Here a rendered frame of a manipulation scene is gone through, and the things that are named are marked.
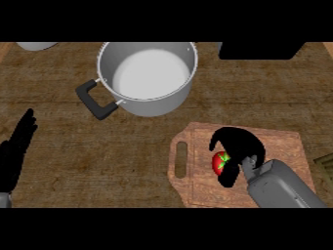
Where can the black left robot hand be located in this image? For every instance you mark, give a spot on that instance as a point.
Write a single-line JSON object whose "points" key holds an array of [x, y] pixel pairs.
{"points": [[7, 156]]}

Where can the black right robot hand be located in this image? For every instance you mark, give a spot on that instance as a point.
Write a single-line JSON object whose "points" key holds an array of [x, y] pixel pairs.
{"points": [[237, 143]]}

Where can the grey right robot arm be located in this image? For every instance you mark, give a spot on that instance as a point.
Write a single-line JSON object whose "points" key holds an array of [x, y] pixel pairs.
{"points": [[279, 185]]}

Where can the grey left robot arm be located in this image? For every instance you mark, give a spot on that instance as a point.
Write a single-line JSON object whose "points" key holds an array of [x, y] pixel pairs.
{"points": [[1, 200]]}

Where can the brown wooden cutting board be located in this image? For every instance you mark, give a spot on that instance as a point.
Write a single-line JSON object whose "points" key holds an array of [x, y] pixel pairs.
{"points": [[279, 146]]}

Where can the grey metal pot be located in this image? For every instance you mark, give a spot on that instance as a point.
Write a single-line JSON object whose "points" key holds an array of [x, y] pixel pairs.
{"points": [[146, 76]]}

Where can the black appliance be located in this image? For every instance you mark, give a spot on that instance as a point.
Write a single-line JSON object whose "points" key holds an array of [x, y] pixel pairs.
{"points": [[259, 50]]}

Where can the pale grey round object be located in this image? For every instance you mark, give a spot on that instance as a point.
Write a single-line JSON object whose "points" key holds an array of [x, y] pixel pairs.
{"points": [[35, 45]]}

